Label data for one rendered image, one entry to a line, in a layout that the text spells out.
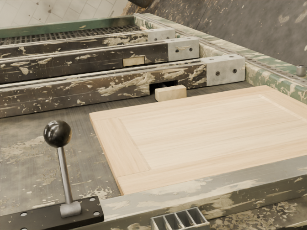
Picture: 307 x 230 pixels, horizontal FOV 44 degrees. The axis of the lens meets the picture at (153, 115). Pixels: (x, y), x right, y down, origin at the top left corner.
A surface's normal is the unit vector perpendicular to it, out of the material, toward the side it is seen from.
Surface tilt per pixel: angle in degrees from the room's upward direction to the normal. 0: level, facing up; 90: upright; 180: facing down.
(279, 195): 90
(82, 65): 90
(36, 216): 54
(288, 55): 0
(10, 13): 90
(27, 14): 90
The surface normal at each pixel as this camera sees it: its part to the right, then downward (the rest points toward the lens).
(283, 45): -0.80, -0.41
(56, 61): 0.29, 0.34
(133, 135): -0.05, -0.93
